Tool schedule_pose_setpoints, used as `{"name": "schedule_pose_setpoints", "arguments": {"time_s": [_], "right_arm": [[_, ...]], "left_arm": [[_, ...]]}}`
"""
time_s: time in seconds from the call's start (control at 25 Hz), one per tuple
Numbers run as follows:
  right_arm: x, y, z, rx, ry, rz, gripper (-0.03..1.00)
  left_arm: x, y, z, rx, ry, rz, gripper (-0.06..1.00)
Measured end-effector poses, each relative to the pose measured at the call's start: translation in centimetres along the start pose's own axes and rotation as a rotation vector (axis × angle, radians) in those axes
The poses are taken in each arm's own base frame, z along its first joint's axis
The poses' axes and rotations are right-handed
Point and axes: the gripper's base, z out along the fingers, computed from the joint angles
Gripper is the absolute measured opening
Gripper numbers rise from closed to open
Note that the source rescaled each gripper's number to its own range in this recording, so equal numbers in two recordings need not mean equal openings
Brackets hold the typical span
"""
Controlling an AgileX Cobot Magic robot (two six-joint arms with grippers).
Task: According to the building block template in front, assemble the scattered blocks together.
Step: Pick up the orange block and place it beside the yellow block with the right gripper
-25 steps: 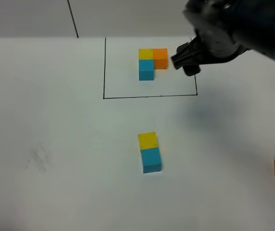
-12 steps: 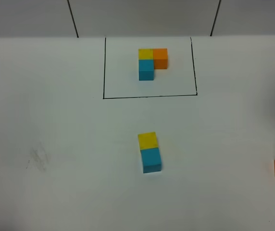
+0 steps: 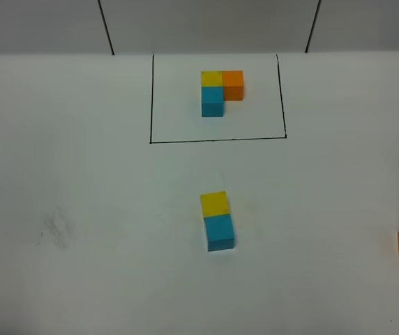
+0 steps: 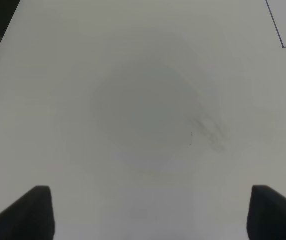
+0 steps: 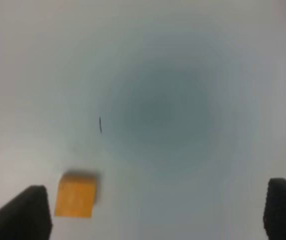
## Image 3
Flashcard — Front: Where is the template orange block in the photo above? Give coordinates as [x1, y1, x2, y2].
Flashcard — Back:
[222, 70, 244, 101]

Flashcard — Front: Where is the template blue block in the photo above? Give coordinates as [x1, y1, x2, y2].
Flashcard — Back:
[201, 87, 224, 117]

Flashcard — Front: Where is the template yellow block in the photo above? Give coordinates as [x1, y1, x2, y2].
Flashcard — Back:
[201, 71, 223, 87]

